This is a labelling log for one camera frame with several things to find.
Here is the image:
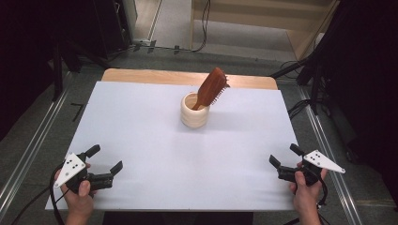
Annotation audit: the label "person's left hand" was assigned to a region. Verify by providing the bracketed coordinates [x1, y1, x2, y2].
[54, 162, 97, 218]

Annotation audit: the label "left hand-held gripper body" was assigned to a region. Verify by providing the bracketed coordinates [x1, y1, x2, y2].
[53, 152, 115, 195]

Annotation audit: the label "light wooden table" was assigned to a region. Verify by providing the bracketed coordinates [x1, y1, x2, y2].
[100, 67, 279, 91]

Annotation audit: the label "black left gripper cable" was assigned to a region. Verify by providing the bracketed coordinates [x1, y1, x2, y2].
[10, 164, 65, 225]

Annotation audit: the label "black cabinet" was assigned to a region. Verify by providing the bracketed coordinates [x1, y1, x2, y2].
[92, 0, 133, 60]

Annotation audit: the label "black metal stand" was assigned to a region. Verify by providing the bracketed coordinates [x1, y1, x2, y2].
[269, 46, 328, 116]
[50, 29, 83, 103]

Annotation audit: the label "white board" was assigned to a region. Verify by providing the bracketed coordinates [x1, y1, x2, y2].
[44, 81, 301, 213]

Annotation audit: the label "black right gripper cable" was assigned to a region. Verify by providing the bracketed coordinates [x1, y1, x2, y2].
[282, 176, 329, 225]

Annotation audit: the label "black hanging cable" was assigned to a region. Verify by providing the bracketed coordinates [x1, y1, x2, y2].
[190, 0, 212, 53]

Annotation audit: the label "light wooden shelf unit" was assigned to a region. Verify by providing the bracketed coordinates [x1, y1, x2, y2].
[190, 0, 342, 62]

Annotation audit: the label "person's right hand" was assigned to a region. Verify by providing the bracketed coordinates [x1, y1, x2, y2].
[288, 161, 329, 215]

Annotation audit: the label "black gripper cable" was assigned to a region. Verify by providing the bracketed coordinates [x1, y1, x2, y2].
[10, 164, 65, 225]
[282, 176, 329, 225]

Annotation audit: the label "metal floor rail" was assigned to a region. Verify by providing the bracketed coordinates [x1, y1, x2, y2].
[296, 84, 364, 225]
[0, 70, 74, 218]

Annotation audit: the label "black floor cables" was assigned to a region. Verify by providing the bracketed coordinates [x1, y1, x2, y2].
[286, 97, 314, 122]

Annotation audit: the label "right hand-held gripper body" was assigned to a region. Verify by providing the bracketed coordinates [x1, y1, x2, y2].
[277, 149, 347, 188]

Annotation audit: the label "brown wooden hairbrush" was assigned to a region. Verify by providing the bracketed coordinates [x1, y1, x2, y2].
[191, 67, 231, 112]

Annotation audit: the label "cream ribbed cup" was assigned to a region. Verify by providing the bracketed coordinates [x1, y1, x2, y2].
[179, 92, 211, 129]

